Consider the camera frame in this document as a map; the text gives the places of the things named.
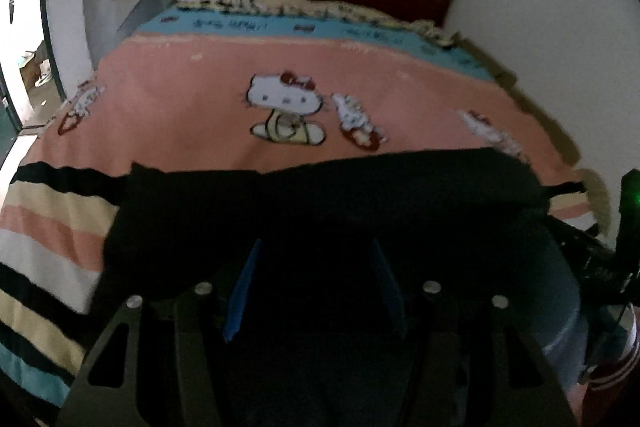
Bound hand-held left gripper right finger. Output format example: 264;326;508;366
372;241;577;427

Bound pink striped cartoon printed blanket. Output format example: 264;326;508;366
0;0;613;427

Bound dark navy large garment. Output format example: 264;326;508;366
95;146;586;427

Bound wooden chair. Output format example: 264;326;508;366
19;41;57;88

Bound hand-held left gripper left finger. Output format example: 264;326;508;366
55;238;264;427

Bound green door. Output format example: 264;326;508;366
0;94;25;160

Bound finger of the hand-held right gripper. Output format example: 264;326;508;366
546;207;620;260

